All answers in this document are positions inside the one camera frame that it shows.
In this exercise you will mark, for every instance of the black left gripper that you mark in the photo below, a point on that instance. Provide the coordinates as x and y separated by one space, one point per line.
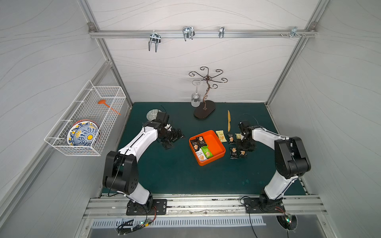
171 136

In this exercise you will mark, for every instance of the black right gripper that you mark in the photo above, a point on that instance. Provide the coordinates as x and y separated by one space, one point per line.
247 144

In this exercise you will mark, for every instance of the black cookie packet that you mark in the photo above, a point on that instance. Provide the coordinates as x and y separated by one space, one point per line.
234 153
195 145
201 142
231 139

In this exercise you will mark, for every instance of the yellow cookie packet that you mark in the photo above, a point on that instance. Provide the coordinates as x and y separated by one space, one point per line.
221 136

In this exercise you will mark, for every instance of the orange storage box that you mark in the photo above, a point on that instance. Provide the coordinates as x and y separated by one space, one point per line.
216 147

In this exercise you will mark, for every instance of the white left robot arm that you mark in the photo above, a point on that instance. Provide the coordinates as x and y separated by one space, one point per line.
121 172

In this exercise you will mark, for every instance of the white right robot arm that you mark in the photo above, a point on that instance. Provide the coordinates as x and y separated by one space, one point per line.
290 157

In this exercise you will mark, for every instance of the white cookie packet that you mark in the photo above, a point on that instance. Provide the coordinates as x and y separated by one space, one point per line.
200 155

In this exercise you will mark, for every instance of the yellow plastic knife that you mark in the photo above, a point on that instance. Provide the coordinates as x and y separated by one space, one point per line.
229 120

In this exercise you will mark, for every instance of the green patterned bowl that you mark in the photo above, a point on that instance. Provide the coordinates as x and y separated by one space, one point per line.
152 114

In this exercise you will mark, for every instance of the dark metal cup stand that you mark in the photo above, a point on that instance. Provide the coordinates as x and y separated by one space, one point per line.
207 107

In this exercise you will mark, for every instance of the clear wine glass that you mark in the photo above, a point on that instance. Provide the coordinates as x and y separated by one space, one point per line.
195 97

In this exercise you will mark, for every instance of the orange plastic spoon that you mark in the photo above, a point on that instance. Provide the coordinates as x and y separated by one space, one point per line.
103 102

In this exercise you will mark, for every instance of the blue yellow patterned plate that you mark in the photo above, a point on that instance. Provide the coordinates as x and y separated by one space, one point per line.
82 133

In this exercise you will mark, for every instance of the metal double hook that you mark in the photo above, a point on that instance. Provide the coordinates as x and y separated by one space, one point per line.
154 40

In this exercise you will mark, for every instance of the metal loop hook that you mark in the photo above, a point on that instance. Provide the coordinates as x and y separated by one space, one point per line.
188 33

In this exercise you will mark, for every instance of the small metal hook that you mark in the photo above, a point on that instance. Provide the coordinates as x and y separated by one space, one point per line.
221 32

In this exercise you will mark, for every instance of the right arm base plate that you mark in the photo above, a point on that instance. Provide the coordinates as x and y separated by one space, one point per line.
255 205

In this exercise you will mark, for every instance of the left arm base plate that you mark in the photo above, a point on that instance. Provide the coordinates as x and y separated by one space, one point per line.
151 207

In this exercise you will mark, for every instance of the white wire basket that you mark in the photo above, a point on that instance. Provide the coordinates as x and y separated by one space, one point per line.
85 107

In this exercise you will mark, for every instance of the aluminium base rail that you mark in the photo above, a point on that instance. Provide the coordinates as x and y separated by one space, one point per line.
200 205

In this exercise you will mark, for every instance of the white vented cable duct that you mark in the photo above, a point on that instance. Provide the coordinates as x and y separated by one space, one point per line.
181 222

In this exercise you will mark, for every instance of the metal bracket hook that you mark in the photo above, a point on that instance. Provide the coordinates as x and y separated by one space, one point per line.
294 34

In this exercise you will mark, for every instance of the aluminium top rail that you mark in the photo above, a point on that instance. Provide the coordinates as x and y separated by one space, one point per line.
207 34

